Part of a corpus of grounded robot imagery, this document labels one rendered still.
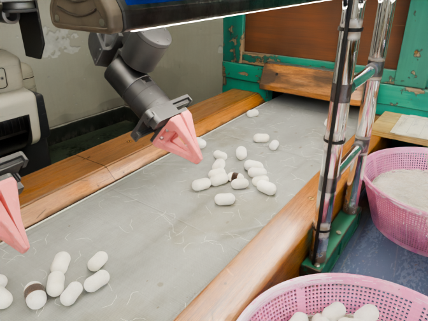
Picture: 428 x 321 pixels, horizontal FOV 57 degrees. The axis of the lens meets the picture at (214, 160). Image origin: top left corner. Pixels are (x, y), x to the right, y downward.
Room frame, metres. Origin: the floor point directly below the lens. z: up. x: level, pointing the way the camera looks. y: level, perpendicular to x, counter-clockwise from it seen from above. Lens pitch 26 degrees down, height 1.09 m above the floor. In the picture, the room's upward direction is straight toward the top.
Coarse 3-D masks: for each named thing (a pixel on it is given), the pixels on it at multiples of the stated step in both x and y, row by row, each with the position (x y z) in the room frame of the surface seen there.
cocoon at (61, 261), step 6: (60, 252) 0.40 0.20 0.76; (66, 252) 0.40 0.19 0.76; (54, 258) 0.39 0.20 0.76; (60, 258) 0.39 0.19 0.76; (66, 258) 0.39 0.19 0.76; (54, 264) 0.38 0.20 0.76; (60, 264) 0.38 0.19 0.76; (66, 264) 0.39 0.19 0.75; (54, 270) 0.38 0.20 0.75; (60, 270) 0.38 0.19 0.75; (66, 270) 0.38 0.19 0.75
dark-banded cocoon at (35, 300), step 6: (30, 282) 0.35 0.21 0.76; (36, 282) 0.35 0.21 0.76; (24, 288) 0.34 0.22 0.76; (30, 294) 0.33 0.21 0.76; (36, 294) 0.33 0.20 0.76; (42, 294) 0.33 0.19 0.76; (30, 300) 0.32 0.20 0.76; (36, 300) 0.32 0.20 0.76; (42, 300) 0.33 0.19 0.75; (30, 306) 0.32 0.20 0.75; (36, 306) 0.32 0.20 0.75; (42, 306) 0.33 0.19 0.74
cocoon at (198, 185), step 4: (196, 180) 0.59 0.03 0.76; (200, 180) 0.59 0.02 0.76; (204, 180) 0.60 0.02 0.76; (208, 180) 0.60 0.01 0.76; (192, 184) 0.59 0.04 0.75; (196, 184) 0.59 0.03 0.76; (200, 184) 0.59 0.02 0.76; (204, 184) 0.59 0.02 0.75; (208, 184) 0.59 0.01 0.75; (192, 188) 0.59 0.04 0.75; (196, 188) 0.58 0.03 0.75; (200, 188) 0.59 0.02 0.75; (204, 188) 0.59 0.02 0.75
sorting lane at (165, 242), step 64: (256, 128) 0.89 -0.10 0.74; (320, 128) 0.89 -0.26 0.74; (128, 192) 0.59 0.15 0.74; (192, 192) 0.59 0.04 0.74; (256, 192) 0.59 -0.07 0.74; (0, 256) 0.42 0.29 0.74; (128, 256) 0.42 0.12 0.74; (192, 256) 0.42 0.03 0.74; (0, 320) 0.31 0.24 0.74; (64, 320) 0.31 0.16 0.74; (128, 320) 0.31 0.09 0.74
